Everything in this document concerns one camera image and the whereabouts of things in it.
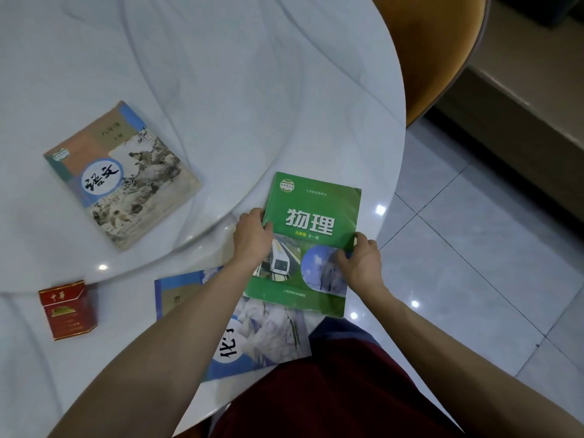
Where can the person's left hand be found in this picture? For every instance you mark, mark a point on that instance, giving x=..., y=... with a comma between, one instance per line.
x=250, y=239

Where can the person's right hand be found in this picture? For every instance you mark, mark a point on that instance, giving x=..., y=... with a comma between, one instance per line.
x=365, y=269

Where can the person's right thumb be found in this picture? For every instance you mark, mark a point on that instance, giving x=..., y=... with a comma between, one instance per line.
x=343, y=258

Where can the person's left thumb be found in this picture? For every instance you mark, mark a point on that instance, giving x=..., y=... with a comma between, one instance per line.
x=268, y=230

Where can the green textbook with train picture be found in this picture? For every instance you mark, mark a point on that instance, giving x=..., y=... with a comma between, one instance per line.
x=315, y=202

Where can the person's right forearm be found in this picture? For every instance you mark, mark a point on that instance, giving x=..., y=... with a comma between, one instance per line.
x=456, y=369

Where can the person's left forearm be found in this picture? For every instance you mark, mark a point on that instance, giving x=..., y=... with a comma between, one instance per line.
x=173, y=351

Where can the blue-grey shirt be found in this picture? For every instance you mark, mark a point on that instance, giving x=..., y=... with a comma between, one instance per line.
x=342, y=328

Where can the blue textbook with snowy picture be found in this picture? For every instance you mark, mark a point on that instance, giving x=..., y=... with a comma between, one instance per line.
x=269, y=332

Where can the dark red shorts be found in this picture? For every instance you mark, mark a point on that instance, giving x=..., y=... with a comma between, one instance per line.
x=337, y=396

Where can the worn textbook with painted cover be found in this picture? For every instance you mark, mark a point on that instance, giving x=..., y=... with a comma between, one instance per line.
x=137, y=177

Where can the round marble turntable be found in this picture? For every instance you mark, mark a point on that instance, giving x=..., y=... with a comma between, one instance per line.
x=182, y=86

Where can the red cigarette box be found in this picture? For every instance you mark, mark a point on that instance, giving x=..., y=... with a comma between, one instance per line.
x=68, y=312

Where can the orange chair with dark rim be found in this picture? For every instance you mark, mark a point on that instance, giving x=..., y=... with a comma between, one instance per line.
x=433, y=45

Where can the beige raised stone step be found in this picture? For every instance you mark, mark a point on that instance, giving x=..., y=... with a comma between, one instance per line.
x=524, y=113

